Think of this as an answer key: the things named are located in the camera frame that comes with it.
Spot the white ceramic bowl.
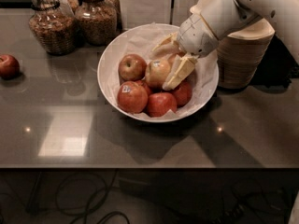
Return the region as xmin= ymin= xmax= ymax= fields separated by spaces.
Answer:
xmin=97 ymin=23 xmax=220 ymax=124

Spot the right red apple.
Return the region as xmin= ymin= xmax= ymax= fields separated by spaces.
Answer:
xmin=171 ymin=81 xmax=192 ymax=107

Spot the rear stack of paper bowls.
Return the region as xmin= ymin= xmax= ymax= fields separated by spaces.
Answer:
xmin=190 ymin=0 xmax=213 ymax=14

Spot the white napkin holder box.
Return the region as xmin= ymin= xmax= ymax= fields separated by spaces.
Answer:
xmin=120 ymin=0 xmax=171 ymax=30

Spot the right granola glass jar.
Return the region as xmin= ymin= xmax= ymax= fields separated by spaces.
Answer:
xmin=75 ymin=0 xmax=117 ymax=46

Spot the front centre red apple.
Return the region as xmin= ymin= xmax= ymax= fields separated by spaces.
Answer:
xmin=146 ymin=92 xmax=177 ymax=117

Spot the lone red apple on table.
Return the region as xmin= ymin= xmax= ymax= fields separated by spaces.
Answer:
xmin=0 ymin=54 xmax=20 ymax=79

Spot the front left granola jar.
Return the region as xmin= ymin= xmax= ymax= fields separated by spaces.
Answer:
xmin=28 ymin=0 xmax=77 ymax=55

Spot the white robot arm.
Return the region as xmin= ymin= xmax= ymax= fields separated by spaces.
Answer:
xmin=150 ymin=0 xmax=299 ymax=91

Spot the white paper bowl liner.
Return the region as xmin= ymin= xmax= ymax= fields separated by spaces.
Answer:
xmin=109 ymin=21 xmax=219 ymax=120

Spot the small hidden red apple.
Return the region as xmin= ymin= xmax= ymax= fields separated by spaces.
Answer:
xmin=135 ymin=80 xmax=153 ymax=95

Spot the front left stickered apple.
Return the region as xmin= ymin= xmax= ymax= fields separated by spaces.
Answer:
xmin=117 ymin=81 xmax=148 ymax=114

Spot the front stack of paper bowls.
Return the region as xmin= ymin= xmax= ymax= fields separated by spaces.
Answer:
xmin=217 ymin=19 xmax=275 ymax=90

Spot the rear left granola jar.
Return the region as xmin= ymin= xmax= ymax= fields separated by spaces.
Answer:
xmin=57 ymin=0 xmax=79 ymax=15

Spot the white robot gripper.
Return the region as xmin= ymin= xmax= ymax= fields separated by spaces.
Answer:
xmin=149 ymin=14 xmax=219 ymax=91

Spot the stack of paper bowls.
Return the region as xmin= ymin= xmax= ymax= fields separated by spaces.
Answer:
xmin=190 ymin=0 xmax=213 ymax=14
xmin=217 ymin=19 xmax=275 ymax=90

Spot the black cable under table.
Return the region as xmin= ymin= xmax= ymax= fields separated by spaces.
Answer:
xmin=0 ymin=169 xmax=131 ymax=224

